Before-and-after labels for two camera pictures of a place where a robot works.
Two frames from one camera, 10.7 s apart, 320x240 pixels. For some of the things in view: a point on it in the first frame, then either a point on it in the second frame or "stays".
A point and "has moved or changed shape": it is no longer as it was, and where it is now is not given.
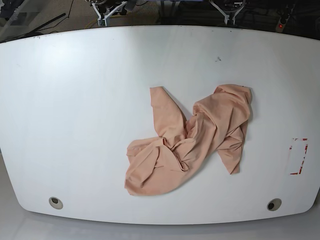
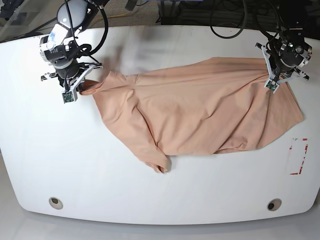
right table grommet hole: (274, 204) stays
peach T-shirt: (218, 122) has moved or changed shape
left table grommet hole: (55, 203) stays
